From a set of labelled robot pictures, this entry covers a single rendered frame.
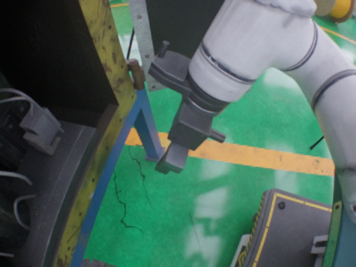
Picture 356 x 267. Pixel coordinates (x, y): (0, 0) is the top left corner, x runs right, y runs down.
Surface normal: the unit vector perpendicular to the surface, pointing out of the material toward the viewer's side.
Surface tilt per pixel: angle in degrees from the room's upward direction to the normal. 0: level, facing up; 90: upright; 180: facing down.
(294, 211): 0
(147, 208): 0
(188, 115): 25
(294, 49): 88
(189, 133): 83
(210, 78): 74
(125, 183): 0
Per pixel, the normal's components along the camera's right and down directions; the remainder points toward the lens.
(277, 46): 0.00, 0.87
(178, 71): 0.37, -0.51
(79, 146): -0.06, -0.54
